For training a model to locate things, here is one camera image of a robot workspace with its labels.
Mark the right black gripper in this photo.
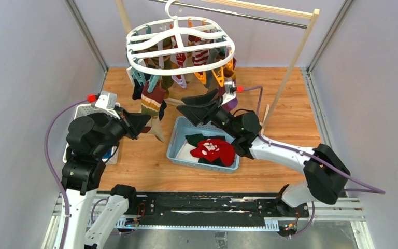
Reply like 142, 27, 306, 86
176, 89, 239, 139

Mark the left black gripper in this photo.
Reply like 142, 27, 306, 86
93, 104, 151, 157

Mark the beige striped ribbed sock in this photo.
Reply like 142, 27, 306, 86
140, 81, 166, 142

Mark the lilac clothes peg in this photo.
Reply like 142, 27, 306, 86
172, 75, 187, 88

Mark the teal clothes peg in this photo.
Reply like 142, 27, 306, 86
147, 75, 160, 93

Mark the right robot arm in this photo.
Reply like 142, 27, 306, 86
176, 90, 350, 216

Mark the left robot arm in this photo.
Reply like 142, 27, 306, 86
58, 106, 151, 248

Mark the white oval clip hanger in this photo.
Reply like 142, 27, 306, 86
126, 1, 235, 76

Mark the light blue plastic basket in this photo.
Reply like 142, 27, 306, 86
166, 116, 240, 173

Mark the navy hanging sock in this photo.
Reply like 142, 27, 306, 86
132, 79, 144, 100

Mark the orange clothes peg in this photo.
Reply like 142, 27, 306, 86
212, 66, 224, 87

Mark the dark green sock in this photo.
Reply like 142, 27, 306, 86
186, 133, 226, 167

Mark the blue cloth in basket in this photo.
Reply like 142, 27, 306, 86
102, 146, 117, 160

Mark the purple mustard hanging sock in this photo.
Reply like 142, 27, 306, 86
222, 58, 238, 111

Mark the olive tan hanging sock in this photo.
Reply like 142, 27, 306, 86
161, 37, 174, 98

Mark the white sock in basket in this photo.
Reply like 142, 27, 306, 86
175, 142, 199, 163

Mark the white plastic basket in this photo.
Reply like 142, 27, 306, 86
62, 104, 119, 165

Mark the metal rack rod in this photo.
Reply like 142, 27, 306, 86
151, 0, 309, 30

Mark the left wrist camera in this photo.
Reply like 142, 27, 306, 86
94, 91, 120, 119

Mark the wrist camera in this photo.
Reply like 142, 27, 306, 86
221, 78, 237, 105
94, 91, 120, 119

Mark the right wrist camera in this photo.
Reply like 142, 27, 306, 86
221, 78, 237, 105

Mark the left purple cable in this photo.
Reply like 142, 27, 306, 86
44, 93, 98, 249

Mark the purple cable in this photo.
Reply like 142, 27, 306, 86
44, 93, 98, 249
236, 86, 386, 238

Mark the wooden clothes rack frame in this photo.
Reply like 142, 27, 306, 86
116, 1, 320, 130

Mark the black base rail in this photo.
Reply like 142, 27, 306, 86
125, 192, 309, 228

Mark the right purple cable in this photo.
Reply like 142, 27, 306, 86
236, 86, 386, 238

